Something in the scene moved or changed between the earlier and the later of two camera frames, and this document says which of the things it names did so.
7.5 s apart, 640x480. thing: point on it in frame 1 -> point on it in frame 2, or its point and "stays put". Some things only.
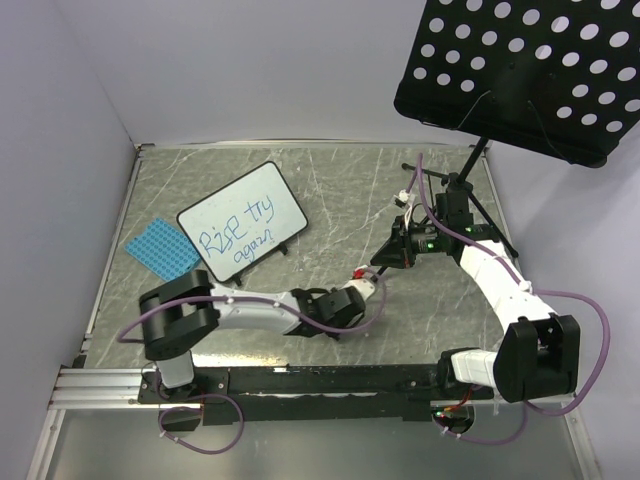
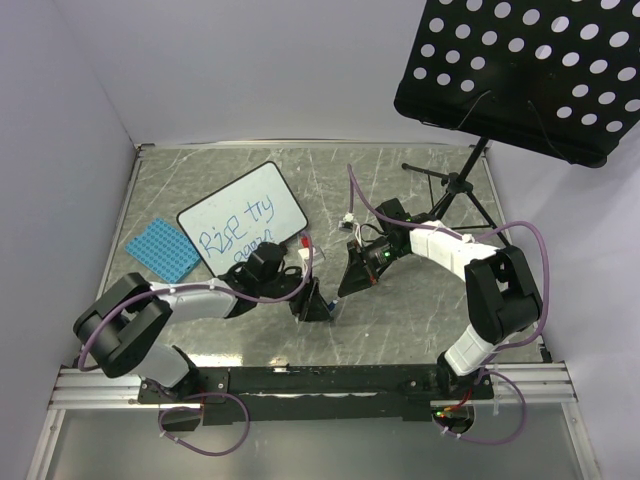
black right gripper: x=398 y=252 -> x=359 y=274
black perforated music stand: x=559 y=78 stays put
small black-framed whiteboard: x=241 y=221 stays put
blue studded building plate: x=164 y=250 stays put
